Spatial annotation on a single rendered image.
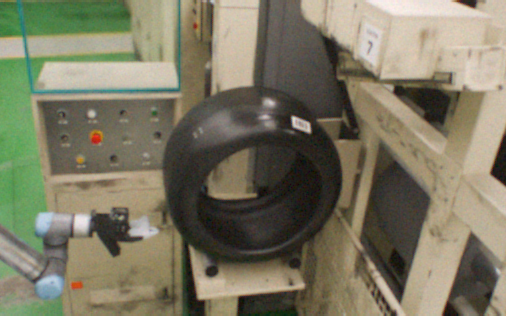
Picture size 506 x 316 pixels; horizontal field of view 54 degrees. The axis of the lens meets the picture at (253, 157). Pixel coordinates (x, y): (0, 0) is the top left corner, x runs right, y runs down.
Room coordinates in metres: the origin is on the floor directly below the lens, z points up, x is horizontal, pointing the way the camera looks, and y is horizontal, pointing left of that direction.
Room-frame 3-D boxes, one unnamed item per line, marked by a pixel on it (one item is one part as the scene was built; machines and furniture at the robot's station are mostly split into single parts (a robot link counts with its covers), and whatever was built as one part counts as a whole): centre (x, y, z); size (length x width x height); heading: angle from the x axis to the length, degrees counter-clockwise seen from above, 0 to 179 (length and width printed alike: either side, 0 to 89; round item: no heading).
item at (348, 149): (1.75, -0.30, 1.05); 0.20 x 0.15 x 0.30; 15
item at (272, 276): (1.44, 0.01, 0.80); 0.37 x 0.36 x 0.02; 105
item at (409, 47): (1.39, -0.30, 1.71); 0.61 x 0.25 x 0.15; 15
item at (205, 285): (1.41, 0.15, 0.84); 0.36 x 0.09 x 0.06; 15
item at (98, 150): (1.94, 0.62, 0.63); 0.56 x 0.41 x 1.27; 105
